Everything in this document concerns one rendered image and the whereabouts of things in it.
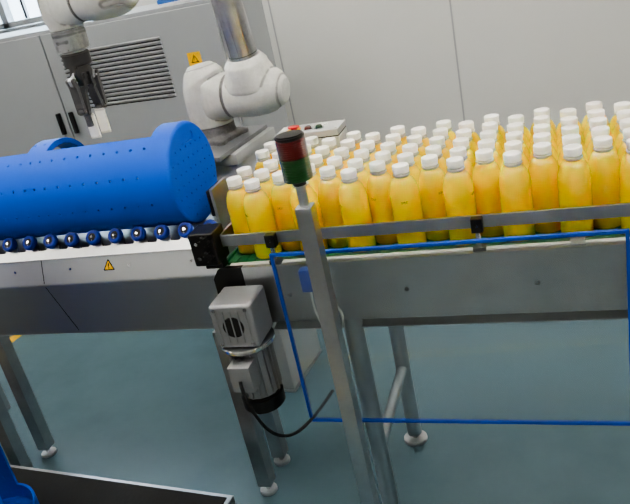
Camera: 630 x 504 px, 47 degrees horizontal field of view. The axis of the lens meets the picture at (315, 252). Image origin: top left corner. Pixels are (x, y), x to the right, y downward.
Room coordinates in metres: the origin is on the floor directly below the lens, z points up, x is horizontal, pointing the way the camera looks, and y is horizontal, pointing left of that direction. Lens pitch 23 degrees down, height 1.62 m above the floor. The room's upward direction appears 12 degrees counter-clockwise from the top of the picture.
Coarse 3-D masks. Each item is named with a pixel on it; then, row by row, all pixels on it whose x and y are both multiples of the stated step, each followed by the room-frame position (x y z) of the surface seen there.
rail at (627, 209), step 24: (456, 216) 1.51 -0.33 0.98; (504, 216) 1.47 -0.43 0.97; (528, 216) 1.45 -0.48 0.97; (552, 216) 1.43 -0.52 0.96; (576, 216) 1.41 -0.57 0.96; (600, 216) 1.40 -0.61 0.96; (624, 216) 1.38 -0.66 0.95; (240, 240) 1.70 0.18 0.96; (264, 240) 1.67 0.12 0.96; (288, 240) 1.65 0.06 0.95
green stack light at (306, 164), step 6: (306, 156) 1.45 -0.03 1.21; (282, 162) 1.45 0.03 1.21; (288, 162) 1.44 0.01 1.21; (294, 162) 1.43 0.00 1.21; (300, 162) 1.44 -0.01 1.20; (306, 162) 1.44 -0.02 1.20; (282, 168) 1.45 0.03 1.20; (288, 168) 1.44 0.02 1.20; (294, 168) 1.43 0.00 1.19; (300, 168) 1.44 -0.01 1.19; (306, 168) 1.44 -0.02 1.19; (282, 174) 1.46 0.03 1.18; (288, 174) 1.44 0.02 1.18; (294, 174) 1.44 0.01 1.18; (300, 174) 1.44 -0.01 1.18; (306, 174) 1.44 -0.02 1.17; (312, 174) 1.46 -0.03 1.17; (288, 180) 1.44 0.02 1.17; (294, 180) 1.44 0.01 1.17; (300, 180) 1.43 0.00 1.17; (306, 180) 1.44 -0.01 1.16
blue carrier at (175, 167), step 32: (160, 128) 1.95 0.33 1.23; (192, 128) 2.01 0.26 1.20; (0, 160) 2.09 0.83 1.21; (32, 160) 2.03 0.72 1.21; (64, 160) 1.98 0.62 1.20; (96, 160) 1.94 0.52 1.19; (128, 160) 1.89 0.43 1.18; (160, 160) 1.85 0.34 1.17; (192, 160) 1.96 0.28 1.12; (0, 192) 2.03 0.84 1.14; (32, 192) 1.98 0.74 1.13; (64, 192) 1.94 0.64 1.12; (96, 192) 1.91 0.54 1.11; (128, 192) 1.87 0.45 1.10; (160, 192) 1.84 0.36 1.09; (192, 192) 1.92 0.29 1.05; (0, 224) 2.04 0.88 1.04; (32, 224) 2.01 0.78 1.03; (64, 224) 1.98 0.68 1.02; (96, 224) 1.95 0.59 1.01; (128, 224) 1.93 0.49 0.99
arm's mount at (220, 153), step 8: (248, 128) 2.68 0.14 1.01; (256, 128) 2.66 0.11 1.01; (264, 128) 2.67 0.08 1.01; (240, 136) 2.58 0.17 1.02; (248, 136) 2.56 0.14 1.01; (232, 144) 2.49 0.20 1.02; (240, 144) 2.49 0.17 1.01; (216, 152) 2.42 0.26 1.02; (224, 152) 2.40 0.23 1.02; (232, 152) 2.43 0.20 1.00; (216, 160) 2.36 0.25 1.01
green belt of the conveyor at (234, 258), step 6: (594, 228) 1.46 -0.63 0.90; (618, 228) 1.43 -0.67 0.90; (444, 240) 1.57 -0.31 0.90; (234, 252) 1.78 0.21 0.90; (228, 258) 1.75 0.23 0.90; (234, 258) 1.74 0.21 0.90; (240, 258) 1.73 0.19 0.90; (246, 258) 1.73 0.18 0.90; (252, 258) 1.72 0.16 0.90; (258, 258) 1.71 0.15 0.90; (228, 264) 1.72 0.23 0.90
